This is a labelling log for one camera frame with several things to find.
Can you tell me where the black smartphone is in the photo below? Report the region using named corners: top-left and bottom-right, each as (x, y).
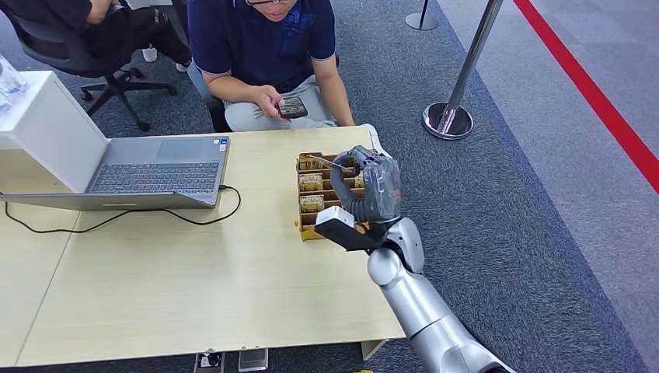
top-left (276, 96), bottom-right (309, 120)

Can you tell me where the white box stand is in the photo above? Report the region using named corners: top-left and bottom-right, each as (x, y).
top-left (0, 70), bottom-right (112, 194)

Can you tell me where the person's white left shoe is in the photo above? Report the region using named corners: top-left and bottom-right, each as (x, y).
top-left (360, 123), bottom-right (393, 159)

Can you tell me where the silver floor plate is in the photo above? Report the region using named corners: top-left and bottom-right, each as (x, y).
top-left (238, 348), bottom-right (270, 373)

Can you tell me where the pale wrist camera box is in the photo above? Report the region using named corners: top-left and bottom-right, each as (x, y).
top-left (314, 205), bottom-right (387, 254)

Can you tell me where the pale wooden table leg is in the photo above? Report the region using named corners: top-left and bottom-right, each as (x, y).
top-left (360, 340), bottom-right (389, 362)

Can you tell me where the clear plastic bottle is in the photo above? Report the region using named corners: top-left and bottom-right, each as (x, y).
top-left (0, 53), bottom-right (30, 99)

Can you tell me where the person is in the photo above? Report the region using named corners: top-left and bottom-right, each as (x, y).
top-left (186, 0), bottom-right (393, 158)
top-left (0, 0), bottom-right (193, 73)

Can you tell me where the floor power socket box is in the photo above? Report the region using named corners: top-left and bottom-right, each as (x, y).
top-left (194, 351), bottom-right (226, 373)

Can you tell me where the grey laptop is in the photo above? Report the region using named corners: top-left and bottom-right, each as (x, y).
top-left (0, 134), bottom-right (232, 212)

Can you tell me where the chrome stanchion post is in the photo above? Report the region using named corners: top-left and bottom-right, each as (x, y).
top-left (422, 0), bottom-right (506, 141)
top-left (405, 0), bottom-right (441, 32)

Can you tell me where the person's right hand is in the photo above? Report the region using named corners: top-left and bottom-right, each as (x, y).
top-left (250, 85), bottom-right (295, 124)

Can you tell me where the dark grey chair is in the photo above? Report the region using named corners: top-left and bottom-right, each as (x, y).
top-left (186, 61), bottom-right (232, 134)

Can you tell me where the black laptop cable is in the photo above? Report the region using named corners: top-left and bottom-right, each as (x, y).
top-left (0, 184), bottom-right (243, 234)

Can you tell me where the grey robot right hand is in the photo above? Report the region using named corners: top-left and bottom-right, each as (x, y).
top-left (329, 145), bottom-right (404, 225)

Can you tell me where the cardboard card holder box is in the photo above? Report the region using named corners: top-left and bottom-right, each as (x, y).
top-left (295, 151), bottom-right (371, 242)

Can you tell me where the black office chair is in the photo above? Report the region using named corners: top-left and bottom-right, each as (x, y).
top-left (0, 9), bottom-right (180, 133)

